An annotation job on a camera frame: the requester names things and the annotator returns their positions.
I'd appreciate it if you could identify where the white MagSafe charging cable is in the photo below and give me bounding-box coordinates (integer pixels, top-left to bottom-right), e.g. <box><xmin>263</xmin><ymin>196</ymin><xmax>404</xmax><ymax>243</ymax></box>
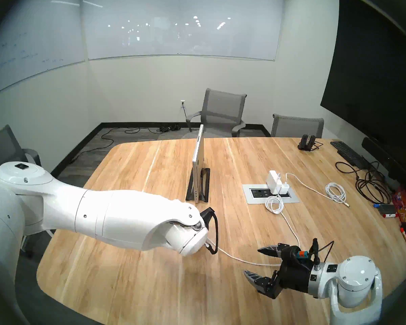
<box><xmin>206</xmin><ymin>196</ymin><xmax>300</xmax><ymax>267</ymax></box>

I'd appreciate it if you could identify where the black controller charging dock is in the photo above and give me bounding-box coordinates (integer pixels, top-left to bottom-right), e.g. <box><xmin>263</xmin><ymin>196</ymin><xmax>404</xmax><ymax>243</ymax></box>
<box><xmin>298</xmin><ymin>134</ymin><xmax>317</xmax><ymax>151</ymax></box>

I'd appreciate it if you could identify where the black floor cable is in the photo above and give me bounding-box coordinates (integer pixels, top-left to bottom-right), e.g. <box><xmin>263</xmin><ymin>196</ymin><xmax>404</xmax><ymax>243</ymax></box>
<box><xmin>68</xmin><ymin>124</ymin><xmax>182</xmax><ymax>164</ymax></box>

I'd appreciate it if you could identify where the large black TV screen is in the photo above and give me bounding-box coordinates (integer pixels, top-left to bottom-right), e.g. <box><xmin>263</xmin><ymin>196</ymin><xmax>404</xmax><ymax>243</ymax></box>
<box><xmin>320</xmin><ymin>0</ymin><xmax>406</xmax><ymax>179</ymax></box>

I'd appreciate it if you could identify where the black keyboard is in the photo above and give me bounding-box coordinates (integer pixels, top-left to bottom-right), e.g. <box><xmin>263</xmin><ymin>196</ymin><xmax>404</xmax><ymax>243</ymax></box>
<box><xmin>330</xmin><ymin>141</ymin><xmax>371</xmax><ymax>169</ymax></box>

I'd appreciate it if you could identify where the silver MacBook laptop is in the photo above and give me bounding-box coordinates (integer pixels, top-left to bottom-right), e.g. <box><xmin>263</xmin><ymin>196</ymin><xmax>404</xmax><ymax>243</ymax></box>
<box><xmin>192</xmin><ymin>125</ymin><xmax>205</xmax><ymax>203</ymax></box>

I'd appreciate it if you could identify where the white coiled USB cable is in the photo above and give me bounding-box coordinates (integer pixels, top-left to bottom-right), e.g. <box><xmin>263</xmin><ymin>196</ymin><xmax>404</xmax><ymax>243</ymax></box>
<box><xmin>286</xmin><ymin>173</ymin><xmax>351</xmax><ymax>208</ymax></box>

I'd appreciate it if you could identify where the black vertical laptop stand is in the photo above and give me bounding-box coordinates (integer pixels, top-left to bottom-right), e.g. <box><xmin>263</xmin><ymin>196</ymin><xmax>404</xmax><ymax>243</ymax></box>
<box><xmin>186</xmin><ymin>168</ymin><xmax>211</xmax><ymax>203</ymax></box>

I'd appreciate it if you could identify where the large white power adapter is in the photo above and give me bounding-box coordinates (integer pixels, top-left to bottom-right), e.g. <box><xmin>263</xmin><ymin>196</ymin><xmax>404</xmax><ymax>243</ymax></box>
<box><xmin>266</xmin><ymin>170</ymin><xmax>281</xmax><ymax>194</ymax></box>

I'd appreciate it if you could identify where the glass whiteboard with blue writing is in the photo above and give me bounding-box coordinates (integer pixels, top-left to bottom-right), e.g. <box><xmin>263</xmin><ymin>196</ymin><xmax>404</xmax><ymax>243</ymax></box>
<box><xmin>0</xmin><ymin>0</ymin><xmax>87</xmax><ymax>100</ymax></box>

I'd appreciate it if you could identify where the black cable tangle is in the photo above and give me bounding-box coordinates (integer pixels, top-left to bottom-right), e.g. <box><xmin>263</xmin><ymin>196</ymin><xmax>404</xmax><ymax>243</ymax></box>
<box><xmin>335</xmin><ymin>160</ymin><xmax>392</xmax><ymax>204</ymax></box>

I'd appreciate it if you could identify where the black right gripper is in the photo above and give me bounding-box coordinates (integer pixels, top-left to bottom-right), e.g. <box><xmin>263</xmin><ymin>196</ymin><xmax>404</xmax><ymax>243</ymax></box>
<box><xmin>243</xmin><ymin>243</ymin><xmax>314</xmax><ymax>299</ymax></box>

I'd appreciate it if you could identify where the grey mesh office chair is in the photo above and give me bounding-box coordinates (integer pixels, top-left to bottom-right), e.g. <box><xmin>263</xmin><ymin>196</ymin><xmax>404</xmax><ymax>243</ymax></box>
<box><xmin>185</xmin><ymin>88</ymin><xmax>247</xmax><ymax>138</ymax></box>
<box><xmin>0</xmin><ymin>125</ymin><xmax>54</xmax><ymax>257</ymax></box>
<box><xmin>271</xmin><ymin>114</ymin><xmax>324</xmax><ymax>138</ymax></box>

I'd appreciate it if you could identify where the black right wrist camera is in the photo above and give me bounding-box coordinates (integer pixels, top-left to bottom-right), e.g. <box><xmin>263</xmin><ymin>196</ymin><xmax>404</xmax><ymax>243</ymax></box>
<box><xmin>291</xmin><ymin>239</ymin><xmax>335</xmax><ymax>264</ymax></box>

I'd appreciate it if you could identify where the wide glass whiteboard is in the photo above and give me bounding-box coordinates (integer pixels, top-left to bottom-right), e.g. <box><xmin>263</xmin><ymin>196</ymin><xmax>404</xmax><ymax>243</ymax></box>
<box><xmin>81</xmin><ymin>0</ymin><xmax>285</xmax><ymax>61</ymax></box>

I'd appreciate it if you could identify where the silver table power outlet box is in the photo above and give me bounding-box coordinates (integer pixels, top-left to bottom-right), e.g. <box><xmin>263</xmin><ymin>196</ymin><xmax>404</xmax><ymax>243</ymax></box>
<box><xmin>242</xmin><ymin>184</ymin><xmax>300</xmax><ymax>204</ymax></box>

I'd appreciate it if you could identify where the colourful tissue box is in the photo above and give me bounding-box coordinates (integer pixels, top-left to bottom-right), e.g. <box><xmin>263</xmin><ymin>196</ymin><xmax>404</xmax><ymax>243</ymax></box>
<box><xmin>392</xmin><ymin>186</ymin><xmax>406</xmax><ymax>223</ymax></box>

